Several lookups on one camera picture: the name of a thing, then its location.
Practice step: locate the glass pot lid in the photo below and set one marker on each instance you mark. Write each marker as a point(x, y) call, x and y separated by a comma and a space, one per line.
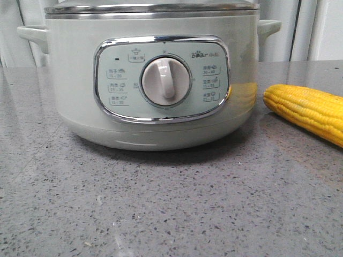
point(150, 6)

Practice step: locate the yellow corn cob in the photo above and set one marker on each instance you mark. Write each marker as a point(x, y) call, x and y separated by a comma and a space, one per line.
point(314, 110)

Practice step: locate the pale green electric pot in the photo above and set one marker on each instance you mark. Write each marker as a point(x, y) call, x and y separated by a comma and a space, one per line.
point(152, 78)

